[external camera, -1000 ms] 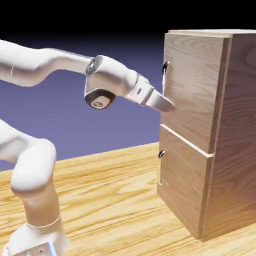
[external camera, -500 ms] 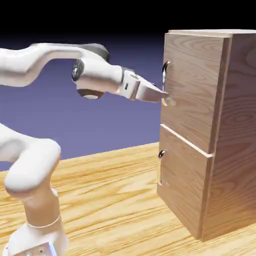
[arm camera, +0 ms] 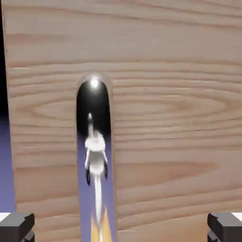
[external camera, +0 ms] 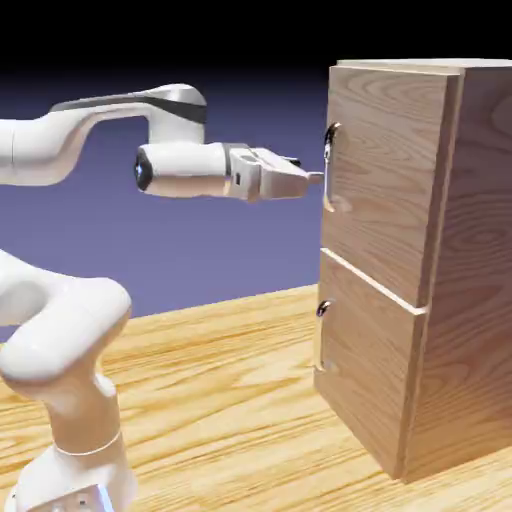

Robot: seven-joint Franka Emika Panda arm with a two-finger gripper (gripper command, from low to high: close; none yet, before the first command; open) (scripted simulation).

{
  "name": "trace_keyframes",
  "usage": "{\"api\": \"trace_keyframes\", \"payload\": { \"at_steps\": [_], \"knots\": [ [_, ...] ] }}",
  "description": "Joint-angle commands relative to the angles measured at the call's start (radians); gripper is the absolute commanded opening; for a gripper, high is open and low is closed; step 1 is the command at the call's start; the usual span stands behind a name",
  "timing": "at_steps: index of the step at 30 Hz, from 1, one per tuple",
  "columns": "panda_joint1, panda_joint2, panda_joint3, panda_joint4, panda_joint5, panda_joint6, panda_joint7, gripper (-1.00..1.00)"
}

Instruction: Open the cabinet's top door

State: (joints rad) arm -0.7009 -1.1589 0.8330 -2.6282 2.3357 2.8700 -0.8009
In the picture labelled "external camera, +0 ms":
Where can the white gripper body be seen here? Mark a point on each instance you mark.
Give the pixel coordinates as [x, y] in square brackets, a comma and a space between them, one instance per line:
[280, 178]

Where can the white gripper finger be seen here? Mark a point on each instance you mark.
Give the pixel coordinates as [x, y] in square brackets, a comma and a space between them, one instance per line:
[291, 160]
[315, 178]

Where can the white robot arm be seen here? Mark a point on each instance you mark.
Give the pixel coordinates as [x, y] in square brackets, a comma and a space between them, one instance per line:
[172, 120]

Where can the tall wood cabinet door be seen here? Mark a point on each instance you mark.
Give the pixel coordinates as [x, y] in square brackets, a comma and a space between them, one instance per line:
[384, 168]

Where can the light wood cabinet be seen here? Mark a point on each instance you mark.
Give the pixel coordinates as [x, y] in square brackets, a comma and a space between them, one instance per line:
[472, 280]

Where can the short wood cabinet door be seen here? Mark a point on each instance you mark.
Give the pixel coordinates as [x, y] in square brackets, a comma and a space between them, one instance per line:
[360, 360]

